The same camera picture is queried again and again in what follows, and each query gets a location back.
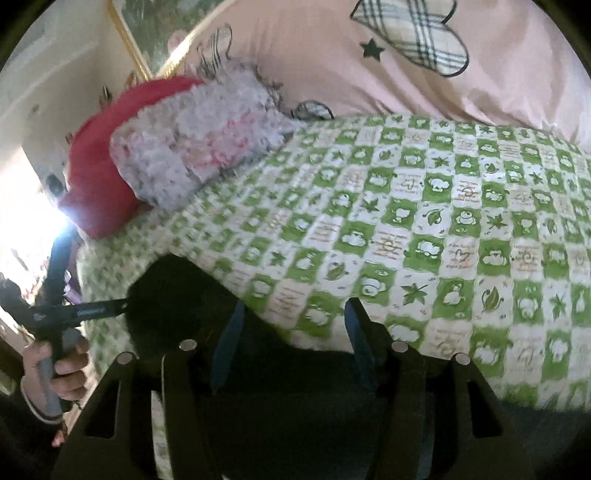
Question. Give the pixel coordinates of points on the black pants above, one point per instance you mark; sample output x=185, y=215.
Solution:
x=289, y=413

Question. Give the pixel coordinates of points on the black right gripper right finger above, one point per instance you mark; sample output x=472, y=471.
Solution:
x=438, y=419

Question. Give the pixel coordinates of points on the floral pillow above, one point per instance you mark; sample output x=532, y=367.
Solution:
x=173, y=148

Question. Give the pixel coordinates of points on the red pillow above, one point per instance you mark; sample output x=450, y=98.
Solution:
x=98, y=201

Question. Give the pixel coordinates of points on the pink plaid-heart quilt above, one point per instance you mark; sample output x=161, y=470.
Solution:
x=518, y=63

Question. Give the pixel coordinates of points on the person's left hand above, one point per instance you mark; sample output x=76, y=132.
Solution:
x=67, y=381

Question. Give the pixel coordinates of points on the green checkered bed sheet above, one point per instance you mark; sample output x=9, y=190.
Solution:
x=453, y=235

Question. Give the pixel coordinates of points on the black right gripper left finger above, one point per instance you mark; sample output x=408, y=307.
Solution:
x=114, y=435

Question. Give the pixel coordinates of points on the gold framed picture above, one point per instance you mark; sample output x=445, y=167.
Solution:
x=158, y=33

